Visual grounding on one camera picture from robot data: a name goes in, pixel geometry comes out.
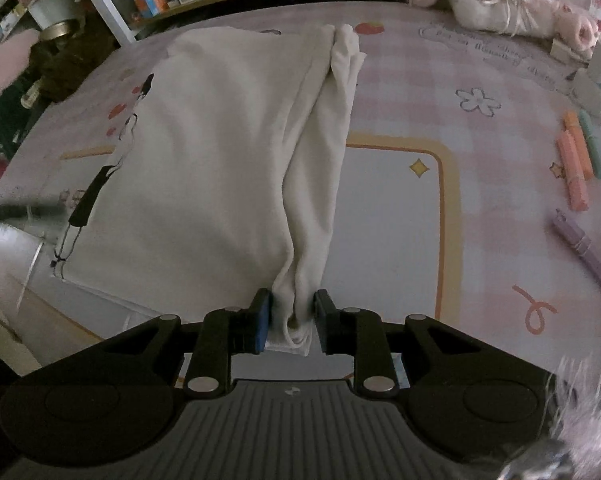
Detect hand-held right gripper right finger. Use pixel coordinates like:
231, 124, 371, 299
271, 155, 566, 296
314, 288, 482, 398

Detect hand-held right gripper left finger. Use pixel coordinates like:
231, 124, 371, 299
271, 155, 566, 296
100, 288, 272, 400

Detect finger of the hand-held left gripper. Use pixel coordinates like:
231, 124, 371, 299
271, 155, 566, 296
0, 202, 67, 224

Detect white t-shirt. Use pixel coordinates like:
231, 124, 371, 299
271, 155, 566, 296
53, 24, 367, 359

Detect brown cloth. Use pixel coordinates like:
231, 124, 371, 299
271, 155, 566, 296
29, 14, 122, 104

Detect metal bowl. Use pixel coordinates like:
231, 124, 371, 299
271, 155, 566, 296
39, 18, 82, 44

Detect white container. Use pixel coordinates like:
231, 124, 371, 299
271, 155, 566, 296
29, 0, 77, 29

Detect white bookshelf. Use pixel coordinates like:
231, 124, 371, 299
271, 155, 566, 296
68, 0, 402, 44

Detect purple highlighter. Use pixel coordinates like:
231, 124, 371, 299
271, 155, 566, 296
551, 219, 601, 296
554, 208, 601, 282

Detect green highlighter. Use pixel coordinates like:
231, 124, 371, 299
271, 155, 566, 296
577, 109, 601, 180

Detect small pink plush toy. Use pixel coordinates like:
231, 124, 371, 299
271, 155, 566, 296
552, 2, 601, 54

